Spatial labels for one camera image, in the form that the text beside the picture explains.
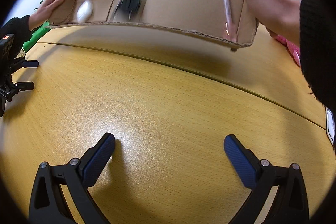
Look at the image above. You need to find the person's left hand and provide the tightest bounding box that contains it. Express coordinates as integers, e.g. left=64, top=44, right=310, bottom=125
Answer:
left=29, top=0, right=65, bottom=31

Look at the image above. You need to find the person's right hand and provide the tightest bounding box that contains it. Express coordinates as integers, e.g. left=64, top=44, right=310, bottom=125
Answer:
left=245, top=0, right=301, bottom=46

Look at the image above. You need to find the white earbuds case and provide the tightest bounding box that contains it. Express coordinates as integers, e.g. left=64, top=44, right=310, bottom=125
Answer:
left=76, top=0, right=93, bottom=23

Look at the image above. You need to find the white device at edge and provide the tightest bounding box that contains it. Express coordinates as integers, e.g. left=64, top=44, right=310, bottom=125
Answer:
left=326, top=108, right=335, bottom=145

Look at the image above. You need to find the pink pen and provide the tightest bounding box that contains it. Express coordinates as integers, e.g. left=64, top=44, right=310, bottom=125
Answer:
left=223, top=0, right=236, bottom=42

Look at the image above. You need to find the person's left black sleeve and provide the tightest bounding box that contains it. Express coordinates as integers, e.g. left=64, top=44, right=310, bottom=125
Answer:
left=1, top=15, right=32, bottom=59

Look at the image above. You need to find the green table cloth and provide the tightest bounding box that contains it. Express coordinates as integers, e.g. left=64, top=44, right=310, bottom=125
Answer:
left=23, top=21, right=51, bottom=53

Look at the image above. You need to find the person's right black sleeve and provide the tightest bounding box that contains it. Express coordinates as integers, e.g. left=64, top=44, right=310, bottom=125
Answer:
left=299, top=0, right=335, bottom=112

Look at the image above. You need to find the person's black sleeve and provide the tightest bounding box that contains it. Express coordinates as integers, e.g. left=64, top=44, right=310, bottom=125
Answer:
left=1, top=15, right=32, bottom=59
left=299, top=0, right=335, bottom=112

